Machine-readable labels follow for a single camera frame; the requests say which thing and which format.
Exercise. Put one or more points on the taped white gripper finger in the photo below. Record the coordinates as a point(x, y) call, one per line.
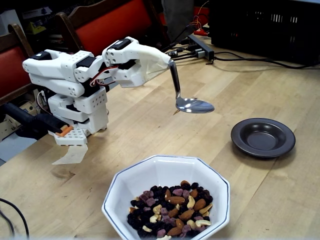
point(130, 80)
point(152, 55)

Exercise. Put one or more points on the white gripper body with motor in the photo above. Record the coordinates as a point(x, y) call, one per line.
point(140, 71)

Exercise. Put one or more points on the bent metal spoon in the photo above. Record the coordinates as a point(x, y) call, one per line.
point(195, 106)

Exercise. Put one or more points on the brown almond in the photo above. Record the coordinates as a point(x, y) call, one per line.
point(176, 200)

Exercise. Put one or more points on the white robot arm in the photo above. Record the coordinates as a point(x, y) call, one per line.
point(50, 65)

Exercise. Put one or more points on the white octagonal bowl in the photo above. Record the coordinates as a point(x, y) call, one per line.
point(140, 180)

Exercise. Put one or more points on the dark brown plate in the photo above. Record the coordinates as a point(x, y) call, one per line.
point(262, 140)

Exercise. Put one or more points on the small black circuit dongle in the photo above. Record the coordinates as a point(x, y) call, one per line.
point(175, 53)

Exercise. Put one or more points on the wooden chair with red backrest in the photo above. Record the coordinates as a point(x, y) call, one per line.
point(112, 22)

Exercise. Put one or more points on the grey trouser leg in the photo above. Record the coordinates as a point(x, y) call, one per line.
point(177, 17)

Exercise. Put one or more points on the grey usb hub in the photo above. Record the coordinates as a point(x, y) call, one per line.
point(200, 46)

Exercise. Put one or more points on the red alligator clip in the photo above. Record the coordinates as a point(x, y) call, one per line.
point(201, 32)

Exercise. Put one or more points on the yellow box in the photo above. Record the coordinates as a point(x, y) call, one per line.
point(35, 27)

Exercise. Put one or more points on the box with blue logo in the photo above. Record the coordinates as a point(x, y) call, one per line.
point(35, 13)

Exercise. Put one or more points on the translucent tape flap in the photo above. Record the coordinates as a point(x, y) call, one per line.
point(73, 155)

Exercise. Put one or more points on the black plastic crate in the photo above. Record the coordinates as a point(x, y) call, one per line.
point(250, 30)

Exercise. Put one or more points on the black clamp with orange tips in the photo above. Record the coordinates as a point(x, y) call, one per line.
point(37, 122)

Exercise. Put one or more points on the wooden chair with red seat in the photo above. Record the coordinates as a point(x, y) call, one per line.
point(12, 65)

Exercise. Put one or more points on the trail mix heap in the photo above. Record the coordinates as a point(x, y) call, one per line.
point(155, 192)

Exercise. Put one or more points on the cardboard box with print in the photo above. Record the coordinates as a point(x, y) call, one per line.
point(7, 128)

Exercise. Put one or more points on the white perforated base plate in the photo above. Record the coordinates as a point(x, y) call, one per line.
point(72, 137)

